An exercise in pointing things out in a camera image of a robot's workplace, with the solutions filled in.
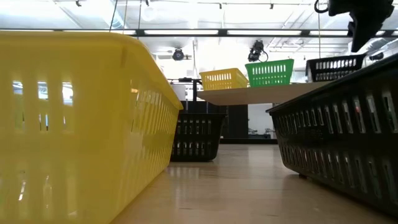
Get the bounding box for yellow slotted plastic basket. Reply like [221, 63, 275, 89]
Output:
[0, 30, 183, 224]
[199, 67, 250, 91]

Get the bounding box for black slotted plastic basket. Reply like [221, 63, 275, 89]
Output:
[170, 112, 228, 162]
[305, 54, 368, 83]
[266, 53, 398, 217]

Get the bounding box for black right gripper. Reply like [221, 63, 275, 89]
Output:
[328, 0, 396, 54]

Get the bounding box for thin black hanging cable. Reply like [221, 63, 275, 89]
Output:
[108, 0, 119, 32]

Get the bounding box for black partition wall panels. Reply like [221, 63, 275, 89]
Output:
[180, 100, 249, 144]

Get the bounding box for thin hanging cord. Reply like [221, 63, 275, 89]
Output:
[317, 12, 322, 82]

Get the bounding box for yellowish hanging rope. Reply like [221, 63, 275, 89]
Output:
[122, 0, 129, 30]

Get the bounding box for looped right wrist cable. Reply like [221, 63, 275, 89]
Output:
[313, 0, 330, 14]

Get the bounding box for black overhead camera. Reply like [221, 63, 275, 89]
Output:
[248, 39, 269, 63]

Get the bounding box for wooden shelf with black legs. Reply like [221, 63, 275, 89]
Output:
[192, 78, 332, 113]

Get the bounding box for round black ceiling fixture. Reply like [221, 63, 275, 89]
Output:
[172, 47, 185, 62]

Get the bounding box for silver ceiling air duct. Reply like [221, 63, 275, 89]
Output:
[93, 0, 127, 30]

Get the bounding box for green slotted plastic basket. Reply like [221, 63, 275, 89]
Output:
[244, 58, 295, 88]

